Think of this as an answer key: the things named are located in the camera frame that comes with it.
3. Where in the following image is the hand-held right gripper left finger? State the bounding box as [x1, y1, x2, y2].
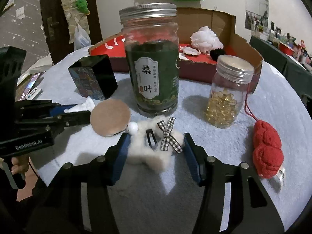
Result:
[46, 132, 132, 234]

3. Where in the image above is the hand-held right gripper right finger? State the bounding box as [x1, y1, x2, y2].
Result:
[183, 132, 285, 234]

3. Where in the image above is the cream fluffy bow hair clip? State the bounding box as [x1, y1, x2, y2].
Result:
[126, 116, 185, 171]

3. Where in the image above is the dark brown door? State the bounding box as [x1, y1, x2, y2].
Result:
[40, 0, 103, 65]

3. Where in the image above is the person's left forearm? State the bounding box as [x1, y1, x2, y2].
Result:
[0, 173, 51, 234]

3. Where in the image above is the small jar of gold capsules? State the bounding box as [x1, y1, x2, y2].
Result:
[204, 55, 254, 129]

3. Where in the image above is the cardboard box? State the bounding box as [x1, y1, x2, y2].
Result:
[88, 7, 264, 94]

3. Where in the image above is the smartphone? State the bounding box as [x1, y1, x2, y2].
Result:
[22, 73, 42, 96]

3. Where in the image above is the person's left hand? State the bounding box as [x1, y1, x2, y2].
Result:
[11, 155, 31, 176]

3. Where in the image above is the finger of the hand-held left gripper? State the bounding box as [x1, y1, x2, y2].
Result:
[15, 110, 92, 137]
[15, 99, 79, 117]

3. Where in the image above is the red basin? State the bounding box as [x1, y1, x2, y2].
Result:
[279, 42, 294, 56]

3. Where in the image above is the black fuzzy item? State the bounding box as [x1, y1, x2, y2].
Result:
[210, 49, 227, 61]

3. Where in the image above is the clear plastic bag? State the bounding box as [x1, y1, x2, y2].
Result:
[74, 24, 92, 51]

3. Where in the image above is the table with green cloth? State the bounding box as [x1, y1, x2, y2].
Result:
[249, 35, 312, 95]

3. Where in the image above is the wall mirror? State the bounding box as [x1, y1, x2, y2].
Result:
[244, 0, 269, 31]

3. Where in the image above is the red knit plush with tag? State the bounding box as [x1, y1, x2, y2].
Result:
[244, 82, 286, 188]

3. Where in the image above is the white mesh bath pouf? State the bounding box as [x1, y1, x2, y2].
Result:
[190, 26, 224, 54]

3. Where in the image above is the tan round powder puff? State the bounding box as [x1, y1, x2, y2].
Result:
[90, 99, 131, 137]

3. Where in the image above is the green dinosaur toy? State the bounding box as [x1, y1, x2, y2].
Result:
[74, 0, 90, 14]

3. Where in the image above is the beige hanging organiser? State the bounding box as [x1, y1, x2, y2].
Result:
[56, 0, 94, 44]

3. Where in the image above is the black printed box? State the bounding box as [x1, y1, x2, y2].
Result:
[68, 55, 118, 101]

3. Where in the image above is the large glass jar metal lid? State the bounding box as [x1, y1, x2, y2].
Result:
[119, 3, 181, 117]

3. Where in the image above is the cluster of bottles and jars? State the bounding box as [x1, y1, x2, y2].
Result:
[253, 19, 312, 66]

